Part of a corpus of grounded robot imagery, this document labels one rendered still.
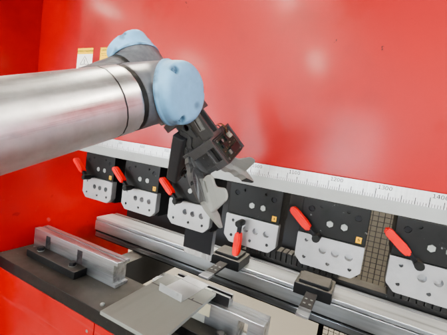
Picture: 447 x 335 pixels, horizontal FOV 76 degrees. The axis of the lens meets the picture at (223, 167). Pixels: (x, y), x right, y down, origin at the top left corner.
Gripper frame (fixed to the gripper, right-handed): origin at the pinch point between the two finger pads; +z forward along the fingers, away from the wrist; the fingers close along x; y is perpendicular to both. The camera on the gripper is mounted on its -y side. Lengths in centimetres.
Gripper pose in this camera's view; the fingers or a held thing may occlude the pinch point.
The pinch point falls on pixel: (236, 204)
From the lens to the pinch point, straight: 56.5
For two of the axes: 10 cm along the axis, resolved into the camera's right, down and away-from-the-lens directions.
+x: 4.4, -4.9, 7.5
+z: 5.9, 7.9, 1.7
